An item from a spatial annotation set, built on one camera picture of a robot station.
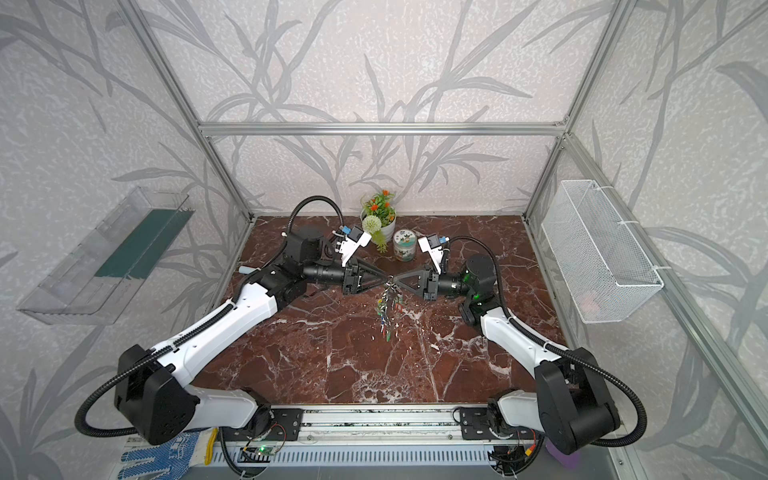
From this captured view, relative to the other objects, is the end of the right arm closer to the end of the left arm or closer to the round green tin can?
the end of the left arm

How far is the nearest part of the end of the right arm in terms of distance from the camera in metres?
0.65

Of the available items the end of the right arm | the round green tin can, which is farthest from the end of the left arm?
the round green tin can
